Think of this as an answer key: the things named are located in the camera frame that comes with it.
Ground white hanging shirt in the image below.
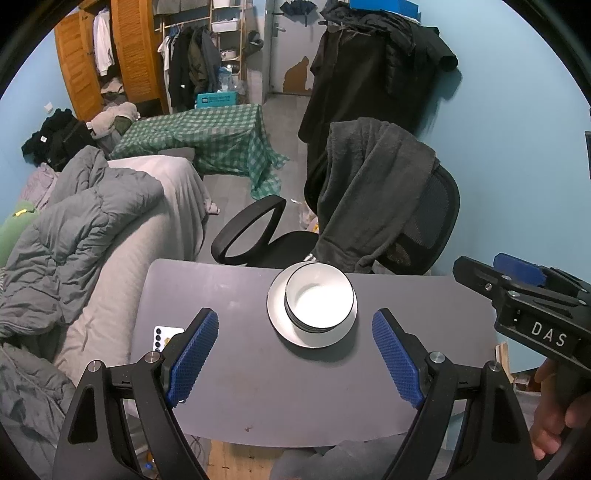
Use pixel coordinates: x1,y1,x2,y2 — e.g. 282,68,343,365
92,9,115,77

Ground black hanging coats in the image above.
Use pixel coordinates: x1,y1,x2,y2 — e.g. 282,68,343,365
298,2,459,174

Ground teal box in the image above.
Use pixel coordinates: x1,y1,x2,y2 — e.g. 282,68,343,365
196,91,239,109

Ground white smartphone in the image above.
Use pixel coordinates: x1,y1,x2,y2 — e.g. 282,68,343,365
153,325,185,354

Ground dark grey fleece robe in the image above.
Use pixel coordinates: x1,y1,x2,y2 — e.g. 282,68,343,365
305,117,439,274

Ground green pillow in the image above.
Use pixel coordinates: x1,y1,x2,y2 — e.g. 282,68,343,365
0,200,38,268

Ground beige clothes pile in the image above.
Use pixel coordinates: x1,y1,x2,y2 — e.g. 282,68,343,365
85,102,139,139

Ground green checkered tablecloth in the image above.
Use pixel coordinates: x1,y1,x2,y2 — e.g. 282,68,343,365
108,104,291,200

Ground clear water jug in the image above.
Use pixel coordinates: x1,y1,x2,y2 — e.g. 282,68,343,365
218,66,245,93

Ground wooden shelf rack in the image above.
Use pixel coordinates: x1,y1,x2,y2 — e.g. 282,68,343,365
210,0,247,93

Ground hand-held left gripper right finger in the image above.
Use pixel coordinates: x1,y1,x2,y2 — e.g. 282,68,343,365
372,308,539,480

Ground black mesh office chair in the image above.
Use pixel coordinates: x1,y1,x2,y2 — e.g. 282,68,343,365
211,161,461,277

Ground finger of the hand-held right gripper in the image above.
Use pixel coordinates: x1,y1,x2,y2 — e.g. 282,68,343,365
493,253,591,305
452,256,513,305

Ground wooden louvred wardrobe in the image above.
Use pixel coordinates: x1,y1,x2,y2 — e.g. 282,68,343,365
54,0,169,121

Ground person's right hand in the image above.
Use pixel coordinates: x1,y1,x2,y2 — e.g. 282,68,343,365
530,359,591,460

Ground dark hanging jackets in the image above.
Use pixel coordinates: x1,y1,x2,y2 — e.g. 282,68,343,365
157,23,222,114

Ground black clothes pile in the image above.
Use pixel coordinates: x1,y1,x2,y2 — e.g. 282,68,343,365
21,108,98,171

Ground blue box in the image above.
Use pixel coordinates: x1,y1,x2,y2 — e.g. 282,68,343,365
349,0,420,17

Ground grey door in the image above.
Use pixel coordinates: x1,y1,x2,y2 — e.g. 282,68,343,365
264,0,326,96

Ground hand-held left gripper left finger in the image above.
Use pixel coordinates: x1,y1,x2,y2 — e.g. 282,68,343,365
52,308,219,480

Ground grey quilted duvet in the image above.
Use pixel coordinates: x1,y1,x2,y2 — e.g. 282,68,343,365
0,145,164,476

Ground light grey bed sheet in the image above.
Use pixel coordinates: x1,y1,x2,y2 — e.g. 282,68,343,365
53,154,221,384

